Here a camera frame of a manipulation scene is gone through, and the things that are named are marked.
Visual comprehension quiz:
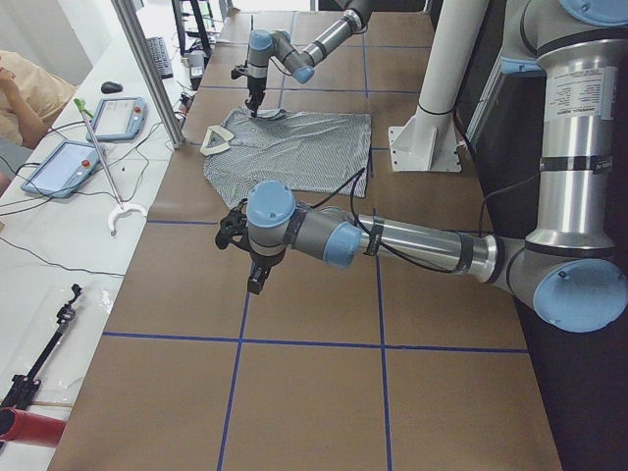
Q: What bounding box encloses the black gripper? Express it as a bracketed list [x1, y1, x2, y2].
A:
[231, 63, 268, 117]
[215, 199, 285, 294]

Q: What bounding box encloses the navy white striped polo shirt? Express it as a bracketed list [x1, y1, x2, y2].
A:
[203, 107, 371, 208]

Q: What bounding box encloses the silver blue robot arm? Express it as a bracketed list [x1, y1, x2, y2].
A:
[215, 1, 627, 333]
[231, 0, 375, 117]

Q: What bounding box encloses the black keyboard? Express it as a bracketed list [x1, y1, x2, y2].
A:
[145, 36, 174, 79]

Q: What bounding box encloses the far blue teach pendant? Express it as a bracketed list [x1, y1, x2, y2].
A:
[91, 96, 147, 142]

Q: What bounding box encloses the blue teach pendant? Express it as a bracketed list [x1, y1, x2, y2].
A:
[21, 140, 100, 198]
[91, 96, 147, 142]

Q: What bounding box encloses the black computer mouse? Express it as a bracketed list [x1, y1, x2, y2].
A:
[100, 80, 124, 94]

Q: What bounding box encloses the metal reacher grabber tool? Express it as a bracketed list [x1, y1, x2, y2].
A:
[74, 98, 148, 236]

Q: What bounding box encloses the near blue teach pendant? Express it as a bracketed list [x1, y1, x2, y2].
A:
[21, 140, 100, 198]

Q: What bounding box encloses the seated person in beige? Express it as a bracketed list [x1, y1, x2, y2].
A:
[1, 50, 77, 190]

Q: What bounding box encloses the black reacher grabber tool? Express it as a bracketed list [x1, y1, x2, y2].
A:
[1, 284, 82, 410]

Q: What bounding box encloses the red cylinder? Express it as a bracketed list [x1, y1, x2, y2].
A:
[1, 407, 67, 447]

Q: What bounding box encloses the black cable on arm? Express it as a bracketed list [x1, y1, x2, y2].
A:
[313, 166, 544, 276]

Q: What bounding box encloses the aluminium frame post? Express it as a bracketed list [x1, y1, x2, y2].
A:
[111, 0, 184, 149]

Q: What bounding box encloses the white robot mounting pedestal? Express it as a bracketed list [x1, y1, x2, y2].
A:
[389, 0, 489, 173]

